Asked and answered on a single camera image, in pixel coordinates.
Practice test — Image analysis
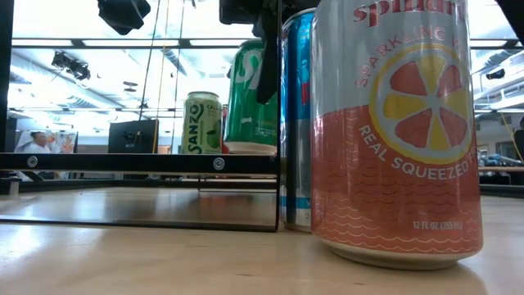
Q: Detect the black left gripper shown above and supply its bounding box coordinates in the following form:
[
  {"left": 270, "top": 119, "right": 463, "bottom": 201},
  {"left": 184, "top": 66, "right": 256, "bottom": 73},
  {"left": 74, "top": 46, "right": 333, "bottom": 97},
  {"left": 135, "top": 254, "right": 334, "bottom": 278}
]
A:
[{"left": 219, "top": 0, "right": 320, "bottom": 106}]

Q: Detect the green Sprite can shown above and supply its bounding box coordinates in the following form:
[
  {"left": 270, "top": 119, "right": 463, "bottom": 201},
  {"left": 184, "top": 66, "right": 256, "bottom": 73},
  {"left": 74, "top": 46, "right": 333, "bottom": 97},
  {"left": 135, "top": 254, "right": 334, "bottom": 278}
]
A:
[{"left": 223, "top": 38, "right": 280, "bottom": 156}]

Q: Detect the blue Red Bull can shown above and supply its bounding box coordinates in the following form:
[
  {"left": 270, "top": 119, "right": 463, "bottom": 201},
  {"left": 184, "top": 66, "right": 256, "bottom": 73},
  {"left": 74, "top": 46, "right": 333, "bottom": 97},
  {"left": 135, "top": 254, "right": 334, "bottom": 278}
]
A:
[{"left": 280, "top": 7, "right": 316, "bottom": 234}]

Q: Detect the pale green Sanzo can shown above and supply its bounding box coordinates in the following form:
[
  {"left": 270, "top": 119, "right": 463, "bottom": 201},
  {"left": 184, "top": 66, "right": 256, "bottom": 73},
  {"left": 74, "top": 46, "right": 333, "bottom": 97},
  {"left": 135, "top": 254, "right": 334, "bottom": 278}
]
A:
[{"left": 182, "top": 90, "right": 224, "bottom": 155}]

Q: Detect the pink Spindrift grapefruit can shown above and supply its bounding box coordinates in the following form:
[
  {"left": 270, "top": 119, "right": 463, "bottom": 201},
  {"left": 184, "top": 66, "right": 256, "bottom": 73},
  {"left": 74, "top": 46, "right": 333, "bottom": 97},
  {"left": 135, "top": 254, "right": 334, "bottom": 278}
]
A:
[{"left": 309, "top": 0, "right": 485, "bottom": 271}]

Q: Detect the black box monitor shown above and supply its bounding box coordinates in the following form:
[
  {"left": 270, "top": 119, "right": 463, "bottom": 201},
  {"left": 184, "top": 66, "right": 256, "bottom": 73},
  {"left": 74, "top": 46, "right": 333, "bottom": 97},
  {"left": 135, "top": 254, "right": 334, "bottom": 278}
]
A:
[{"left": 107, "top": 119, "right": 160, "bottom": 155}]

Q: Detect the black ceiling-mounted device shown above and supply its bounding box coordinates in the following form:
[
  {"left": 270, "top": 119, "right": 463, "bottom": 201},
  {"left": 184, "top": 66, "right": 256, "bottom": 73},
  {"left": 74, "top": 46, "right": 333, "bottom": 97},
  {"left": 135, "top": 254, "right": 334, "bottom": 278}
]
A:
[{"left": 51, "top": 51, "right": 92, "bottom": 82}]

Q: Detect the colourful poster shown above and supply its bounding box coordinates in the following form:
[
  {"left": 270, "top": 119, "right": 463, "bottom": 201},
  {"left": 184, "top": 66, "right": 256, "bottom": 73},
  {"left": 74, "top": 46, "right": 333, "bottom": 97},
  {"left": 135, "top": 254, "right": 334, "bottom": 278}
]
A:
[{"left": 15, "top": 129, "right": 79, "bottom": 155}]

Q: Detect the person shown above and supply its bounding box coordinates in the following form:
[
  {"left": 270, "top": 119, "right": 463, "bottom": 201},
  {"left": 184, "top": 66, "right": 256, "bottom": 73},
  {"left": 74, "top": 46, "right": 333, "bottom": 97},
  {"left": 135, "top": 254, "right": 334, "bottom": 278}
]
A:
[{"left": 22, "top": 130, "right": 56, "bottom": 155}]

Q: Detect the black aluminium table frame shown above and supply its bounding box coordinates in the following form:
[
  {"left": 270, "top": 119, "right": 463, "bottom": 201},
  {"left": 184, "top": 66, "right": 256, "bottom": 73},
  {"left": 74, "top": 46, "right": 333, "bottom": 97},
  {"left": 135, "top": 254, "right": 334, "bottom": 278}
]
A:
[{"left": 0, "top": 179, "right": 524, "bottom": 197}]

